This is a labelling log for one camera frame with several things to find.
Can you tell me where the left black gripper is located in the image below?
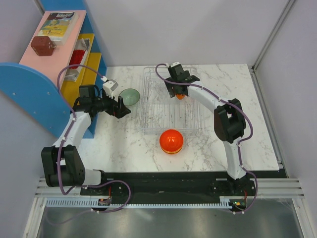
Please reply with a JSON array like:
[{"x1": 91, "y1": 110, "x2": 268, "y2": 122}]
[{"x1": 92, "y1": 89, "x2": 130, "y2": 119}]

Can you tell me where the orange plastic bowl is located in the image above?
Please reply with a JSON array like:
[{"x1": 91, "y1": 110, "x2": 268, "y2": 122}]
[{"x1": 175, "y1": 94, "x2": 186, "y2": 100}]

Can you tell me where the celadon green ceramic bowl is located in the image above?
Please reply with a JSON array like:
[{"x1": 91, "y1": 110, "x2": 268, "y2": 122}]
[{"x1": 119, "y1": 88, "x2": 140, "y2": 107}]

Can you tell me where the white wire dish rack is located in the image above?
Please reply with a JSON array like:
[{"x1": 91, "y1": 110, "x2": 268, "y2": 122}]
[{"x1": 138, "y1": 66, "x2": 203, "y2": 134}]

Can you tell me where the red plastic bowl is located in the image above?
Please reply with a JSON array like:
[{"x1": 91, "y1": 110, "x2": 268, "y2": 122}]
[{"x1": 159, "y1": 129, "x2": 184, "y2": 151}]

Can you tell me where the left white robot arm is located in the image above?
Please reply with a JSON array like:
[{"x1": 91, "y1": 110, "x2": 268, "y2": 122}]
[{"x1": 41, "y1": 80, "x2": 131, "y2": 195}]

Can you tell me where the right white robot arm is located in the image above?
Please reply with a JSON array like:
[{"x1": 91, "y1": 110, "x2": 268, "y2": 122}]
[{"x1": 164, "y1": 62, "x2": 246, "y2": 195}]

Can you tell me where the orange bottom stacked bowl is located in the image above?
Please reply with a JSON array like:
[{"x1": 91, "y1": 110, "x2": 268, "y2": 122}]
[{"x1": 164, "y1": 151, "x2": 180, "y2": 155}]

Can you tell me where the yellow plastic bowl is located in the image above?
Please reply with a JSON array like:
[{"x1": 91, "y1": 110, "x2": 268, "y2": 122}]
[{"x1": 162, "y1": 147, "x2": 182, "y2": 151}]

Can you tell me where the red white book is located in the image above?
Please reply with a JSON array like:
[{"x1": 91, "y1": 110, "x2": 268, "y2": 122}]
[{"x1": 64, "y1": 38, "x2": 91, "y2": 82}]

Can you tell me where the blue pink yellow shelf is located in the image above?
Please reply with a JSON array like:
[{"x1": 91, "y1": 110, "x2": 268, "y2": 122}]
[{"x1": 0, "y1": 0, "x2": 107, "y2": 137}]

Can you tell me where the brown cube box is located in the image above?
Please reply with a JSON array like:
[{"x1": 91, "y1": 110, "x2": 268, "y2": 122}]
[{"x1": 30, "y1": 36, "x2": 56, "y2": 56}]

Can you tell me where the yellow cover book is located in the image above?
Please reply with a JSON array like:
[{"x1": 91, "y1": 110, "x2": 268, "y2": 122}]
[{"x1": 37, "y1": 12, "x2": 79, "y2": 46}]

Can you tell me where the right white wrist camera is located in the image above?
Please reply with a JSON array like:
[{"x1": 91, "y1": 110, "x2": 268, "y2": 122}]
[{"x1": 166, "y1": 61, "x2": 181, "y2": 68}]

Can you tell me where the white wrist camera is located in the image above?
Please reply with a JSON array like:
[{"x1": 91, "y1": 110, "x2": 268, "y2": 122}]
[
  {"x1": 101, "y1": 76, "x2": 118, "y2": 98},
  {"x1": 166, "y1": 61, "x2": 181, "y2": 68}
]

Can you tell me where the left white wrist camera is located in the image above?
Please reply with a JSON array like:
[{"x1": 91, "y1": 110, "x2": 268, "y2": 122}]
[{"x1": 101, "y1": 76, "x2": 118, "y2": 98}]

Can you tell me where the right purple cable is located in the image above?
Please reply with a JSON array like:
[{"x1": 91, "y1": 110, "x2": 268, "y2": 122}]
[{"x1": 155, "y1": 63, "x2": 259, "y2": 215}]

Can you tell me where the purple cable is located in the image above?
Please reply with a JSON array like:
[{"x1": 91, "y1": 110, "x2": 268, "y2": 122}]
[
  {"x1": 44, "y1": 64, "x2": 132, "y2": 226},
  {"x1": 155, "y1": 63, "x2": 259, "y2": 215}
]

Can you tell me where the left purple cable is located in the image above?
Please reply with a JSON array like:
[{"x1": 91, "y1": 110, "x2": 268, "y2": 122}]
[{"x1": 44, "y1": 64, "x2": 132, "y2": 226}]

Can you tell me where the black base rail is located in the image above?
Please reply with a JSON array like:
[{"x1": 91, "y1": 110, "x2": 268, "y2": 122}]
[{"x1": 80, "y1": 170, "x2": 256, "y2": 199}]

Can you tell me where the white slotted cable duct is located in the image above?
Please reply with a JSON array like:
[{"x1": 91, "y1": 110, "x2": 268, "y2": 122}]
[{"x1": 46, "y1": 197, "x2": 232, "y2": 209}]

